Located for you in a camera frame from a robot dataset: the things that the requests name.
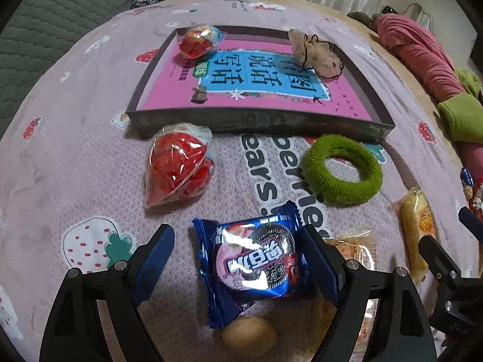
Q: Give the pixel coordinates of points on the dark tray with pink print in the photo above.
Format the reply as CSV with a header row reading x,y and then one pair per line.
x,y
264,98

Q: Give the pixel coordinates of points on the pink garment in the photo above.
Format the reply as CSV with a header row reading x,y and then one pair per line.
x,y
419,49

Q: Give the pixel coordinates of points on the clear orange snack packet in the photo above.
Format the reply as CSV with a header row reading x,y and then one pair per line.
x,y
358,249

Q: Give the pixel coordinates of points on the large bag of red bands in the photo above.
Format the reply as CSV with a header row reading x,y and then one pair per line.
x,y
173,166

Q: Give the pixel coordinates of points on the grey quilted headboard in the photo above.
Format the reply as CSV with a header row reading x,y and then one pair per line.
x,y
56,19

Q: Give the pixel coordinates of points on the small bag of red bands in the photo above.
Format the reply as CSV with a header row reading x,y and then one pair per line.
x,y
196,43

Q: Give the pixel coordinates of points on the small colourful toy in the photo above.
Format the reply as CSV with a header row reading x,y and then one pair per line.
x,y
473,188

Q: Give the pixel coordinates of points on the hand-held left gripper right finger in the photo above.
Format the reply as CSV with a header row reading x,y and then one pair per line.
x,y
320,267

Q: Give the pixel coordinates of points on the blue cookie packet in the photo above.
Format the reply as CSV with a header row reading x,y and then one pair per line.
x,y
253,264

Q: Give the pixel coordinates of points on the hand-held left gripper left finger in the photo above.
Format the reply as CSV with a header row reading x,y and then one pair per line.
x,y
154,267

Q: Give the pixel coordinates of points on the round beige pastry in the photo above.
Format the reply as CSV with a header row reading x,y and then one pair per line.
x,y
249,337

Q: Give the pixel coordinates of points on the yellow snack packet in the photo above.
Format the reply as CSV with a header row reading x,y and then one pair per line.
x,y
415,222

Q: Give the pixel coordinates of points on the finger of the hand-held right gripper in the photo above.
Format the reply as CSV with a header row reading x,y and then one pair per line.
x,y
471,222
437,260

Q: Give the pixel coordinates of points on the green fuzzy scrunchie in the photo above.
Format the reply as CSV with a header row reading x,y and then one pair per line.
x,y
320,181

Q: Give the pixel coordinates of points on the brown-grey cloth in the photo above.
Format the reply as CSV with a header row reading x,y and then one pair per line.
x,y
366,17

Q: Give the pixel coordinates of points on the green garment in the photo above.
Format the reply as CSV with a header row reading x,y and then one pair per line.
x,y
462,117

